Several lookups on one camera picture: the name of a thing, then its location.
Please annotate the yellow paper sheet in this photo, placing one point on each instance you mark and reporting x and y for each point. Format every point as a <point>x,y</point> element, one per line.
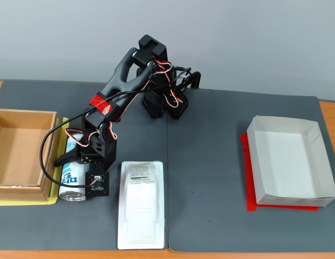
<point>52,201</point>

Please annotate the red paper sheet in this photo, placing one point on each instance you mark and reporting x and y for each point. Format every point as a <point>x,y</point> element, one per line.
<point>249,199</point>

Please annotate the brown cardboard box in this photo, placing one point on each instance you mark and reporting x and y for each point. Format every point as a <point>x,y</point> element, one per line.
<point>21,151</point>

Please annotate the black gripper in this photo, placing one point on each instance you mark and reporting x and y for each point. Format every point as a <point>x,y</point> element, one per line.
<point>86,158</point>

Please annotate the red tape band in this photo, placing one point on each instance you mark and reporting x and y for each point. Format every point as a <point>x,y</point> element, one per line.
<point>102,103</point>

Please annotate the white blue drink can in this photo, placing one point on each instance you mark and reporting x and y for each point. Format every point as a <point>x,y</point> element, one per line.
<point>72,180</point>

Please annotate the grey table mat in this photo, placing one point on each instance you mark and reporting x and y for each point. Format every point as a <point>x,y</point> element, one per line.
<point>210,162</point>
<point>140,140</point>

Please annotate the white paper box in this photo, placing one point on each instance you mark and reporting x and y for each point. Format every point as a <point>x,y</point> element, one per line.
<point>288,162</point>

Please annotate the white plastic blister package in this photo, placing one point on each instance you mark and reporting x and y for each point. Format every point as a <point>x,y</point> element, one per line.
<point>141,205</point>

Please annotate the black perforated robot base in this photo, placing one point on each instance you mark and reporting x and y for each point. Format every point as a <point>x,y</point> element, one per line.
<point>156,108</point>

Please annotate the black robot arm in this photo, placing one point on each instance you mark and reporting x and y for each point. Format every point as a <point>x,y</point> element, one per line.
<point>121,78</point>

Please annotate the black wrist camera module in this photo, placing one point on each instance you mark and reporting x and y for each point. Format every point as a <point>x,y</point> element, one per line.
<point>97,186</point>

